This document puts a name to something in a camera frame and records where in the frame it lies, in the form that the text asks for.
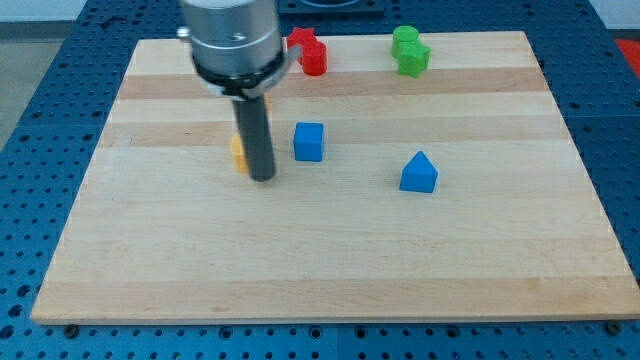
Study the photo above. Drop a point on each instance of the blue pentagon block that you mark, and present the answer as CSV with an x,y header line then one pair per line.
x,y
419,175

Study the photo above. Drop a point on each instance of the red star block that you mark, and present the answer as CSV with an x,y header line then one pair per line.
x,y
304,38

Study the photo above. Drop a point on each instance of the wooden board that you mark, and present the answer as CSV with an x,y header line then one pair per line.
x,y
164,230

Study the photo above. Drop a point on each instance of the yellow heart block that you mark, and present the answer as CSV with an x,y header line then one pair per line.
x,y
238,154

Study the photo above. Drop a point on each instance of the red cylinder block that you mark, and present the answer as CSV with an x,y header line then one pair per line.
x,y
314,58

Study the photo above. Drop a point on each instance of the blue cube block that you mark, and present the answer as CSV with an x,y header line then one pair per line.
x,y
308,142

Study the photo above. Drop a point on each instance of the green cylinder block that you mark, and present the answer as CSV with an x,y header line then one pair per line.
x,y
403,35

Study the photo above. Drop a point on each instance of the green star block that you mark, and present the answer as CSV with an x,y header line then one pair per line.
x,y
413,58

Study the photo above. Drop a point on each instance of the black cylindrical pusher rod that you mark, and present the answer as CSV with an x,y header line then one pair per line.
x,y
254,130

